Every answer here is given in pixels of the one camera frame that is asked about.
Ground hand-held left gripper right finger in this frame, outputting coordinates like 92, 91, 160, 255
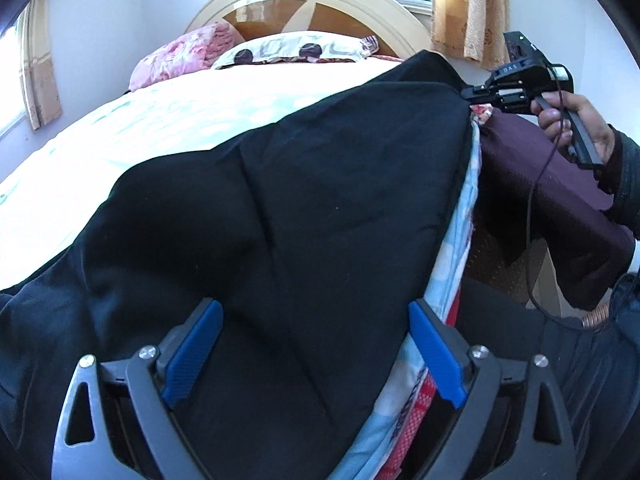
407, 299, 578, 480

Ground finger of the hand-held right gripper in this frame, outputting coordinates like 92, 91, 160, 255
460, 84, 501, 103

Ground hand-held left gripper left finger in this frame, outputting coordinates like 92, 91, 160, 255
52, 297, 224, 480

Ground black pants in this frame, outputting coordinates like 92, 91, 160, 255
0, 50, 476, 480

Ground person's right forearm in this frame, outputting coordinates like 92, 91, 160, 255
595, 127, 640, 241

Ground person's right hand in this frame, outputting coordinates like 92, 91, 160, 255
530, 91, 617, 166

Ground dark purple cloth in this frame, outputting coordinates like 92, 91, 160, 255
480, 110, 636, 311

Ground person's dark clothing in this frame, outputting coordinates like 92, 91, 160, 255
460, 272, 640, 480

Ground printed white pillow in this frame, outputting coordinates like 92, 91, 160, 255
212, 31, 381, 68

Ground printed blue pink bed sheet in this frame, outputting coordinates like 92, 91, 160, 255
0, 55, 483, 480

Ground pink floral blanket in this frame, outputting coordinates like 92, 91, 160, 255
129, 19, 246, 92

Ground sliding window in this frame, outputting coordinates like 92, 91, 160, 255
0, 10, 26, 136

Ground black cable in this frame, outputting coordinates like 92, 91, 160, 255
524, 62, 601, 331

